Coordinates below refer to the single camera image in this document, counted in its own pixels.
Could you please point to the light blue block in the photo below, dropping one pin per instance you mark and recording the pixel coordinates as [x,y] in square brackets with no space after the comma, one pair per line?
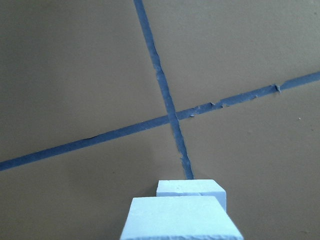
[194,187]
[178,218]

